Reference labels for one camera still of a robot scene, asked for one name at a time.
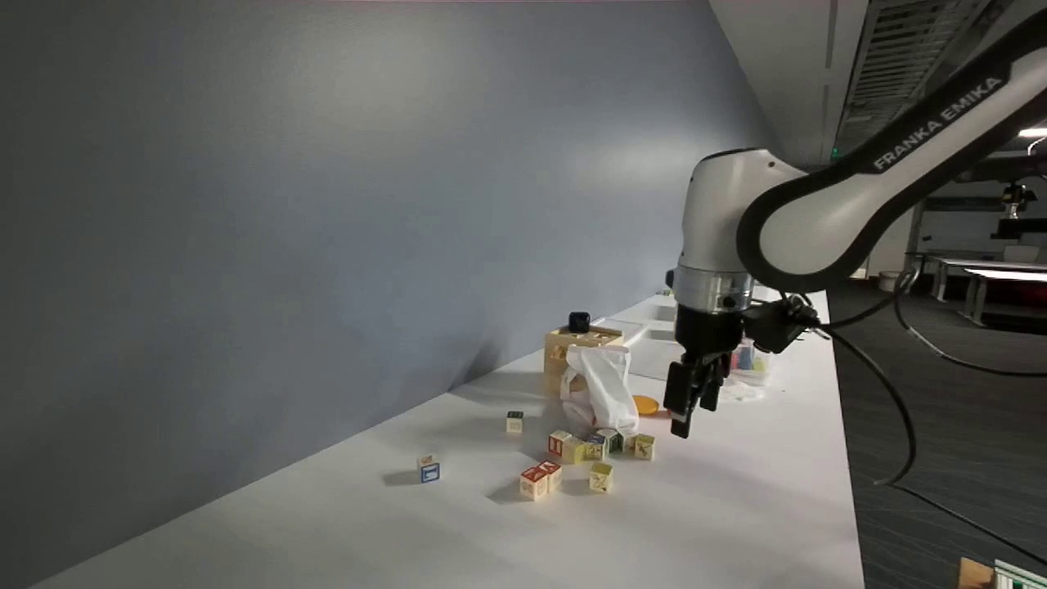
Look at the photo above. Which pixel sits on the black round cap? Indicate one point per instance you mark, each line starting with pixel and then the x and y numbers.
pixel 581 323

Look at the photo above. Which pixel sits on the small wooden piece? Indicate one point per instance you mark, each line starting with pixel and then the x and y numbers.
pixel 975 573

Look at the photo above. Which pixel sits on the ceiling strip light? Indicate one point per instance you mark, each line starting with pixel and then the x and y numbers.
pixel 1032 131

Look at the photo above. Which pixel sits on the white background table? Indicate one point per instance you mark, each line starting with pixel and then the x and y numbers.
pixel 993 271

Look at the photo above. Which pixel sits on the clear bag with toys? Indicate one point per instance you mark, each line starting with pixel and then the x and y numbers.
pixel 748 359

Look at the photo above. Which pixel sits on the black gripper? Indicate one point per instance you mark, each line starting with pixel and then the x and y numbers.
pixel 708 336

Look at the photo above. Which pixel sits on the yellow printed toy block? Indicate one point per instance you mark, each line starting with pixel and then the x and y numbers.
pixel 601 479

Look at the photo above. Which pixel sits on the blue printed toy block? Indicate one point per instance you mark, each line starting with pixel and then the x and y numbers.
pixel 429 468

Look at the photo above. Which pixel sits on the white green box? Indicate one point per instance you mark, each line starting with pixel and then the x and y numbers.
pixel 1018 578

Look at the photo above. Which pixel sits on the red printed wooden block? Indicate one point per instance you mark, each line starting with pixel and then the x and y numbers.
pixel 542 479

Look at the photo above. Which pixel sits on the wooden shape sorter box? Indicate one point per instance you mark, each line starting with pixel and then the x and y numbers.
pixel 558 353

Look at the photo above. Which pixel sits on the small wooden toy block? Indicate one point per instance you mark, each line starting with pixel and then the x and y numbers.
pixel 590 448
pixel 559 447
pixel 641 447
pixel 612 442

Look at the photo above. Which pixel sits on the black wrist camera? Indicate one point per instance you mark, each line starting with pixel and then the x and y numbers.
pixel 776 326

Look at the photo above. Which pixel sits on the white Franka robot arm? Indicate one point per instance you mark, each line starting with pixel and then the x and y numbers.
pixel 722 216

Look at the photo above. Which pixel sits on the small white toy block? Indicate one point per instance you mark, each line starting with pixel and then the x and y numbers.
pixel 513 424

